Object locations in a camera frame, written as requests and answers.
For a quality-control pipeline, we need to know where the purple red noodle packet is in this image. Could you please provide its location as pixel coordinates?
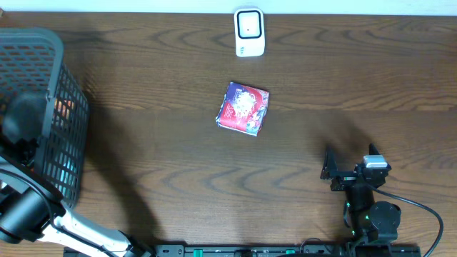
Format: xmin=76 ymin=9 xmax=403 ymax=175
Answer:
xmin=215 ymin=82 xmax=270 ymax=136

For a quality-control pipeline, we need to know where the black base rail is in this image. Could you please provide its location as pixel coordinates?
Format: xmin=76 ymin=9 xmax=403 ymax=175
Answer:
xmin=63 ymin=243 xmax=422 ymax=257

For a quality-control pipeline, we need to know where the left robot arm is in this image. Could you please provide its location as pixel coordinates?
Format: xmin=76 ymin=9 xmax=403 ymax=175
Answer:
xmin=1 ymin=93 xmax=156 ymax=256

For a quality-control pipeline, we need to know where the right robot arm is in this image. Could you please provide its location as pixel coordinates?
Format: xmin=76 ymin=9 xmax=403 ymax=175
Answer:
xmin=320 ymin=144 xmax=401 ymax=256

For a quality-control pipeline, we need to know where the grey plastic mesh basket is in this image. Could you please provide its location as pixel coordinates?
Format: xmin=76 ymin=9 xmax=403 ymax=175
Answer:
xmin=1 ymin=28 xmax=89 ymax=208

